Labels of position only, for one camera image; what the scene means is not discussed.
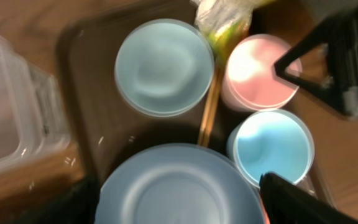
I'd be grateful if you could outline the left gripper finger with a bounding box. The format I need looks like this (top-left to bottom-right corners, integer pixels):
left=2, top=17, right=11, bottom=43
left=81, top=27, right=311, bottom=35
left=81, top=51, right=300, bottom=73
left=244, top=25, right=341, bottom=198
left=259, top=172, right=358, bottom=224

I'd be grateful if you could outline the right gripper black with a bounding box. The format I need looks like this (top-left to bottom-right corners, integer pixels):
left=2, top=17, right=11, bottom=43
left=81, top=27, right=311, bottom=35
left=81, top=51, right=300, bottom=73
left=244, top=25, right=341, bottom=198
left=274, top=1, right=358, bottom=118

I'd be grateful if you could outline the pink plastic cup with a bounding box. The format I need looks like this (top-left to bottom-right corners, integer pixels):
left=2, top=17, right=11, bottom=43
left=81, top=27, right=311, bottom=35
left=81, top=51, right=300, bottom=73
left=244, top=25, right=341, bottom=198
left=221, top=34, right=299, bottom=111

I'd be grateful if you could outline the large dark blue plate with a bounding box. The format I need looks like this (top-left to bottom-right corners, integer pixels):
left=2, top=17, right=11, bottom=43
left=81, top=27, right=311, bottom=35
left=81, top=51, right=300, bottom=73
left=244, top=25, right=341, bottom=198
left=94, top=144, right=266, bottom=224

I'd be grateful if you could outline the small light blue bowl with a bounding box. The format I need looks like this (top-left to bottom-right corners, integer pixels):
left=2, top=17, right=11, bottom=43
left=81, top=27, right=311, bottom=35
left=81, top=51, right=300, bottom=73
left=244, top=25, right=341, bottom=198
left=114, top=19, right=215, bottom=118

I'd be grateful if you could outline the light blue plastic cup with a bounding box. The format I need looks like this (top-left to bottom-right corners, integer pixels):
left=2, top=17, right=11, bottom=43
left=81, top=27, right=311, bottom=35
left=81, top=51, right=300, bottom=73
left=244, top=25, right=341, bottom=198
left=226, top=110, right=315, bottom=188

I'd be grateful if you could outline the wooden chopstick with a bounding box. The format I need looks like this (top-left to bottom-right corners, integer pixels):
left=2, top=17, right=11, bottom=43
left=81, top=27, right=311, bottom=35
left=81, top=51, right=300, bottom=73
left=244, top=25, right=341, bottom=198
left=198, top=67, right=224, bottom=147

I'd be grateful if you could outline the yellow green snack wrapper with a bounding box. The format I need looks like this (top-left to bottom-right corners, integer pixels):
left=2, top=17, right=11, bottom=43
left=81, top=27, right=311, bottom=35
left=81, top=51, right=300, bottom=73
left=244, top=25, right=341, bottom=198
left=191, top=0, right=273, bottom=65

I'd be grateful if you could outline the clear plastic container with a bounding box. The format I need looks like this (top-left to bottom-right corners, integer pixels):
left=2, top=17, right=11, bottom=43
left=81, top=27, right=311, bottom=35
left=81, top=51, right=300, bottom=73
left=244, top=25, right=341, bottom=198
left=0, top=36, right=71, bottom=172

